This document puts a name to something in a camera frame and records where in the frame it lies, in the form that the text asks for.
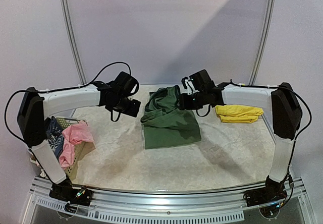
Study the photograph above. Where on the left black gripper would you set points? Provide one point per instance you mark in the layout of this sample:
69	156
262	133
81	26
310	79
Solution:
134	110

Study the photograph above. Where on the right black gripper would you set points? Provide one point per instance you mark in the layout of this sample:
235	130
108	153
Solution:
181	102

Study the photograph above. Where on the olive green garment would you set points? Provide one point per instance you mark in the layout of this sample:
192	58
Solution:
164	124

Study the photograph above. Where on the yellow shorts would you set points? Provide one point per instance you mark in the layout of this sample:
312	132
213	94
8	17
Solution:
238	113

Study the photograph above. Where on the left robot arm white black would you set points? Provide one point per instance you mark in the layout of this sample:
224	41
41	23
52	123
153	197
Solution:
36	106

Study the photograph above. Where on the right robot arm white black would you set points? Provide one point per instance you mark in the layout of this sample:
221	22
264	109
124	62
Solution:
281	101

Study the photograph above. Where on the beige plastic laundry basket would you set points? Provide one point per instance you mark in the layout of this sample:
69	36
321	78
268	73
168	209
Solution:
72	170

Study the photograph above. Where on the pink garment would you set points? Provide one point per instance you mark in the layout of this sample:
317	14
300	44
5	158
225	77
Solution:
74	135

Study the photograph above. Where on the dark blue garment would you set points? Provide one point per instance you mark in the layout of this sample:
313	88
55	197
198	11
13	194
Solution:
54	133

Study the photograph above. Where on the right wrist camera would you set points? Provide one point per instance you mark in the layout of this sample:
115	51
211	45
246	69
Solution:
188	85

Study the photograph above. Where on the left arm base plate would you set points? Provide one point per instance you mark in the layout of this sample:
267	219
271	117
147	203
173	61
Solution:
73	195

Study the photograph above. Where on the aluminium front rail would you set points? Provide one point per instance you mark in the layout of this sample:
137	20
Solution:
214	206

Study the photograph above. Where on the right aluminium frame post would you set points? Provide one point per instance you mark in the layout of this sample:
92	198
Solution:
263	38

